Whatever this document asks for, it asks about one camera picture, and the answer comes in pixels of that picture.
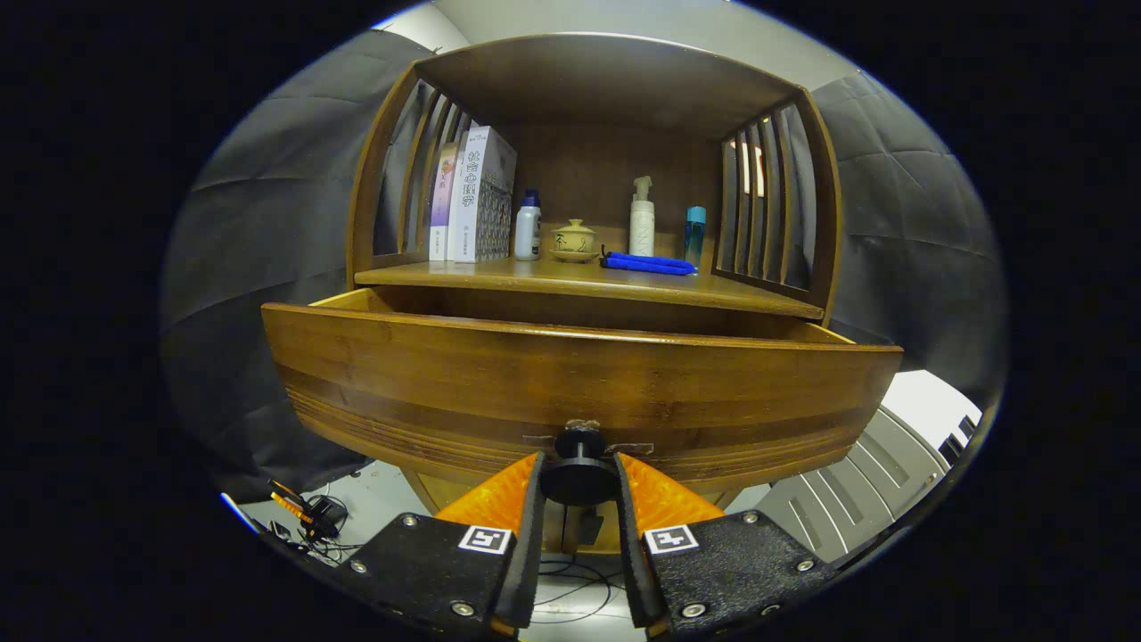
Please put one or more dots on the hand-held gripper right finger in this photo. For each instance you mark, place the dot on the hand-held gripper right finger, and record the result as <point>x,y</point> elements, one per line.
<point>631,553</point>

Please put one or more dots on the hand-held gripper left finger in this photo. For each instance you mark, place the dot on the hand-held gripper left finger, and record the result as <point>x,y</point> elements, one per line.
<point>528,553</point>

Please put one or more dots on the brown wooden drawer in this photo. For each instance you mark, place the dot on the brown wooden drawer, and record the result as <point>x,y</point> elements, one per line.
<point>535,374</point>

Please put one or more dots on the wooden countertop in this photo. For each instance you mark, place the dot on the wooden countertop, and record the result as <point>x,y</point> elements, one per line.
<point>553,276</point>

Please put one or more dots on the brown wooden cabinet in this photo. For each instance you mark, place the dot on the brown wooden cabinet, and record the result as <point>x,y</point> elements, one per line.
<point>606,89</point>

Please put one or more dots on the orange and black device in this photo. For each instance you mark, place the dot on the orange and black device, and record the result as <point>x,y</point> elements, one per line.
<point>321,513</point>

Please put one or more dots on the blue folded cloth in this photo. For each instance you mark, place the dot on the blue folded cloth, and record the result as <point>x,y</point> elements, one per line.
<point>651,264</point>

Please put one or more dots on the yellow ceramic lidded teacup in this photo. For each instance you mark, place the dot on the yellow ceramic lidded teacup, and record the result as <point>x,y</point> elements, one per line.
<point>574,241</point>

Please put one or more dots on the white bottle with blue cap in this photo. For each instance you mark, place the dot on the white bottle with blue cap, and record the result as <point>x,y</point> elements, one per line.
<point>527,232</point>

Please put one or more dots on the blue glass bottle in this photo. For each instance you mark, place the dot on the blue glass bottle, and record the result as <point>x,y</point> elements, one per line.
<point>694,236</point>

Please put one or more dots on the white pump bottle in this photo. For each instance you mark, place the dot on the white pump bottle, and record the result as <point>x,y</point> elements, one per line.
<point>642,227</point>

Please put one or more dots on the purple book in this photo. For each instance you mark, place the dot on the purple book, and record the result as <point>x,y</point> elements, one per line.
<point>443,205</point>

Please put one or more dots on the white book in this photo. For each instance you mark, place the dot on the white book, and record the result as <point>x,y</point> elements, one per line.
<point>468,196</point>

